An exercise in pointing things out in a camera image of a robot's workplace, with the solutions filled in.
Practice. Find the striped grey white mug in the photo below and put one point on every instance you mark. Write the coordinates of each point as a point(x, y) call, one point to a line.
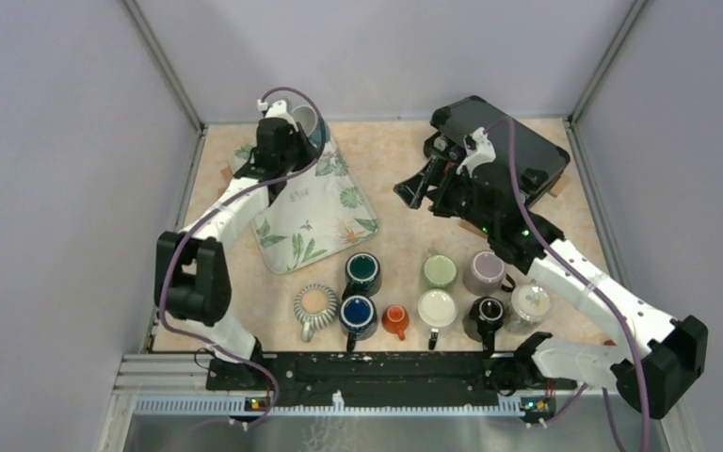
point(315, 308)

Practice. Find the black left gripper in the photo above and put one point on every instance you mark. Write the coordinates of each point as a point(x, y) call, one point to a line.
point(309, 151)

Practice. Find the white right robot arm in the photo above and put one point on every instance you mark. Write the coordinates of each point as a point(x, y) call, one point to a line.
point(658, 357)

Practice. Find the white ribbed mug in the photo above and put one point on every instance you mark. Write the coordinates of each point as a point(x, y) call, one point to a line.
point(436, 312)

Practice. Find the navy blue mug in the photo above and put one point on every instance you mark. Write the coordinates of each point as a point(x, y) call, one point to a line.
point(358, 319)

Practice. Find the light green mug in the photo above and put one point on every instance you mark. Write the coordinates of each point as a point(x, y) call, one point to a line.
point(439, 271)

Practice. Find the wooden block behind case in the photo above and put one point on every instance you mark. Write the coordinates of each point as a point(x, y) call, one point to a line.
point(557, 189)

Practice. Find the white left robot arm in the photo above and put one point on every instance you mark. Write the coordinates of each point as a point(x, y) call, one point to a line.
point(192, 288)

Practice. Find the black mug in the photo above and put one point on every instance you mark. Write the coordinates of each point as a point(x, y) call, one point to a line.
point(483, 320)

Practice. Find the dark green mug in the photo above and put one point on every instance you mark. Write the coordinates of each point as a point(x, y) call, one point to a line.
point(363, 275)

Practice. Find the small orange mug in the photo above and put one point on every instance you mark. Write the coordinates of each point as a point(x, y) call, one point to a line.
point(395, 320)

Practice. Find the lilac purple mug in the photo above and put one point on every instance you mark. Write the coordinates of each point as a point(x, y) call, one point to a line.
point(486, 274)

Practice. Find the white floral tray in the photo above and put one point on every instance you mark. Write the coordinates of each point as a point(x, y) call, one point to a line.
point(318, 214)

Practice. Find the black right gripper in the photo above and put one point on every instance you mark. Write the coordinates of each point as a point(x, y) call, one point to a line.
point(438, 173)

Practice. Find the light blue mug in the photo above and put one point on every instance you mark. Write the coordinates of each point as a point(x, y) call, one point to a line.
point(311, 125)

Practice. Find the clear floral glass jar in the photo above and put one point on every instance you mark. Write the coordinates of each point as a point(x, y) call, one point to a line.
point(529, 306)

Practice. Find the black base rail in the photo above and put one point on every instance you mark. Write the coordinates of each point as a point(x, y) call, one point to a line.
point(395, 379)

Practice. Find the black poker chip case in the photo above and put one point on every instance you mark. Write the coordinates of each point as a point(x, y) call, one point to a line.
point(539, 162)

